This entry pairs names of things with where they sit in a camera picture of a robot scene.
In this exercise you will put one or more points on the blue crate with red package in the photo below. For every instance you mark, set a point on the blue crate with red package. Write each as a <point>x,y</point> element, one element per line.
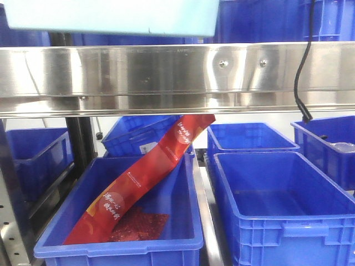
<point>179,243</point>

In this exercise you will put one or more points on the blue crate tilted rear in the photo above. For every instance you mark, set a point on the blue crate tilted rear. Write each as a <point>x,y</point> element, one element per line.
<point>137,135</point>

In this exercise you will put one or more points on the blue crate far right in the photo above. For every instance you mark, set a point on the blue crate far right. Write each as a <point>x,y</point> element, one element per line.
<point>329,144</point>

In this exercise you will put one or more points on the blue crate far left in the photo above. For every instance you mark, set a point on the blue crate far left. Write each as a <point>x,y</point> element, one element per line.
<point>40,156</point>

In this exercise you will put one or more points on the large blue crate right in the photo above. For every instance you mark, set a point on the large blue crate right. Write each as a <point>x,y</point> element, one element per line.
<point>279,209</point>

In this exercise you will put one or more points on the light cyan plastic bin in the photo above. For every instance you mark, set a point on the light cyan plastic bin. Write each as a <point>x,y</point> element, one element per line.
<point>161,18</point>

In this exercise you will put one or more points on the blue crate rear right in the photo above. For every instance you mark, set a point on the blue crate rear right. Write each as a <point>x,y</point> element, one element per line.
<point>246,137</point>

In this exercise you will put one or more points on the red snack package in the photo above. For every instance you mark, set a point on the red snack package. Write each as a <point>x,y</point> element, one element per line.
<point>105,212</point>

